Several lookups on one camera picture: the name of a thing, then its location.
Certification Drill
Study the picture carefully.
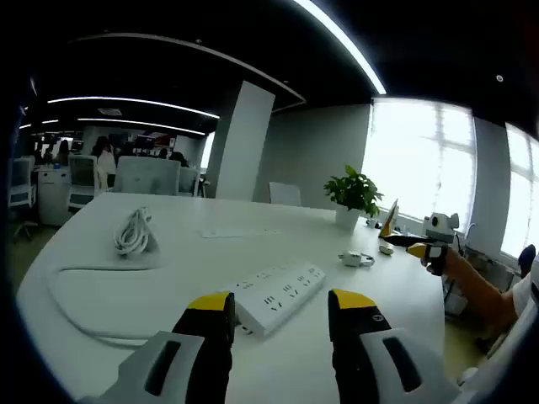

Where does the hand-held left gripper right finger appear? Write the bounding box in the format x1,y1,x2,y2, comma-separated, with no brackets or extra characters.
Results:
327,288,468,404

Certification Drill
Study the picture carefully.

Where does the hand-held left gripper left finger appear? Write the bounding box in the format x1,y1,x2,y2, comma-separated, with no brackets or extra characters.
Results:
79,290,236,404

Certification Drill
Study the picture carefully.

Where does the white charger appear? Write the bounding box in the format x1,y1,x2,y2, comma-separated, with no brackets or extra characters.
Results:
339,250,375,268

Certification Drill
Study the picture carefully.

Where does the white power strip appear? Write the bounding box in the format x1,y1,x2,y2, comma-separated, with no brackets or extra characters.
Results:
225,261,328,338

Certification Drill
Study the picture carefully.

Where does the white desk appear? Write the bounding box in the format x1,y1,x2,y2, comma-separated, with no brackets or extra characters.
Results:
16,191,447,404

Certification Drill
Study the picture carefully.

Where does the ceiling light strip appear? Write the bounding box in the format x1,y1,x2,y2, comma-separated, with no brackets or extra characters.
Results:
46,96,221,120
77,117,207,136
294,0,387,96

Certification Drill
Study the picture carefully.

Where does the person's right hand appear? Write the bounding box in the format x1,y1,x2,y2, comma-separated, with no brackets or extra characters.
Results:
419,247,459,279

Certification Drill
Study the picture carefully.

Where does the yellow white tent sign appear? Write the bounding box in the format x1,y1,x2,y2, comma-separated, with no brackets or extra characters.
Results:
377,198,400,239

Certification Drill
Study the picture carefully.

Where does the bright window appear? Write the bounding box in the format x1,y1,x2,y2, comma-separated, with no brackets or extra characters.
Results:
500,124,539,260
361,98,477,232

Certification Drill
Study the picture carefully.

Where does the green potted plant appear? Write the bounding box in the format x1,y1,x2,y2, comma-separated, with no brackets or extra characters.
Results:
323,164,384,231

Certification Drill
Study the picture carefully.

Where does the person in white shirt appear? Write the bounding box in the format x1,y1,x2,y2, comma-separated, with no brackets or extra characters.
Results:
456,254,539,404

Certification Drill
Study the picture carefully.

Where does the grey office chair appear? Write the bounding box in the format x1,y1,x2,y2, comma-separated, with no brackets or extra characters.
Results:
114,155,182,197

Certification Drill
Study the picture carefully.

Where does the white mesh office chair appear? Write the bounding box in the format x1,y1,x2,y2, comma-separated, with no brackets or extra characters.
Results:
67,154,99,211
8,157,39,242

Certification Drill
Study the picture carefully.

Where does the white cabinet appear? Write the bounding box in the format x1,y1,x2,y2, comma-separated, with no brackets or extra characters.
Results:
37,167,71,227

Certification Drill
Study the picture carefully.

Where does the white desk cable cover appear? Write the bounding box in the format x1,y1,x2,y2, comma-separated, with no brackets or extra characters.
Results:
198,226,284,240

